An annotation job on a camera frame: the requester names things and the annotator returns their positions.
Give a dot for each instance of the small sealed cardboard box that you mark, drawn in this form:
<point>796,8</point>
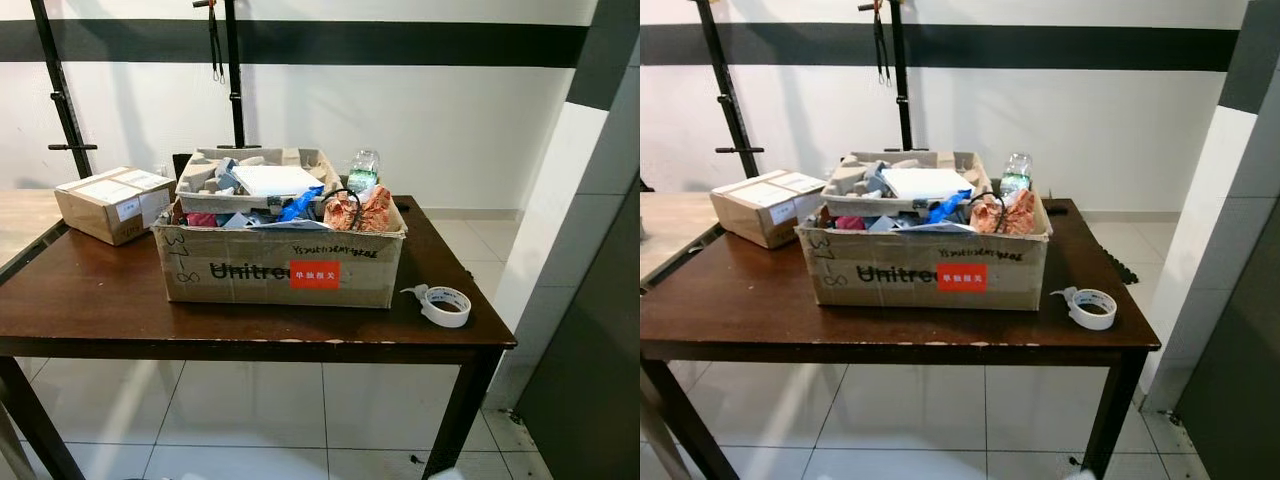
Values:
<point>765,210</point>
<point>105,205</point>

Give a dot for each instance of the dark brown wooden table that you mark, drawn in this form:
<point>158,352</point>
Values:
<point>750,310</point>
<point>120,305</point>

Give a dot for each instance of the black flat panel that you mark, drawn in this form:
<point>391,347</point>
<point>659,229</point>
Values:
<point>182,165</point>

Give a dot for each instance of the beige pulp packing tray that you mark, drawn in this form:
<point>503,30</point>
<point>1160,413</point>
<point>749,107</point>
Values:
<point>205,175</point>
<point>855,180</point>

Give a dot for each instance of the crumpled orange wrapper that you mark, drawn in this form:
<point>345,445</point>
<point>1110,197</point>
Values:
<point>1012,215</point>
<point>365,212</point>

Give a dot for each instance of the blue plastic scrap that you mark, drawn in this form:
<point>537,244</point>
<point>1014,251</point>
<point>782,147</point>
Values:
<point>300,205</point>
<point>948,208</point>

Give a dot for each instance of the clear bottle with green label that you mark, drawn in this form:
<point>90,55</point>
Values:
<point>363,172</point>
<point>1016,176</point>

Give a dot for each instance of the light wooden table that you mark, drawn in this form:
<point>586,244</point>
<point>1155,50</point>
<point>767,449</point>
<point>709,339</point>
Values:
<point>675,230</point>
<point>25,225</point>

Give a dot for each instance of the black metal stand pole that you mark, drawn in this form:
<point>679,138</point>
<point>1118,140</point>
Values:
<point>235,90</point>
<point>728,100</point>
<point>900,90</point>
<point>62,100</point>

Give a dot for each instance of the pink scrap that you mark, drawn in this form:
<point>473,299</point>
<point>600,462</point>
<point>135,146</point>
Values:
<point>850,223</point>
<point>200,220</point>

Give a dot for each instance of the large open cardboard box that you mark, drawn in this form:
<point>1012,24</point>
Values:
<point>250,265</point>
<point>900,270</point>

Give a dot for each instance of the white tape roll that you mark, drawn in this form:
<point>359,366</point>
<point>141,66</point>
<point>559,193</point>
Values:
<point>1092,308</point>
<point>445,305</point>

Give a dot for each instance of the white flat box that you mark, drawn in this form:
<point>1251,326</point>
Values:
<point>275,180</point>
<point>928,183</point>

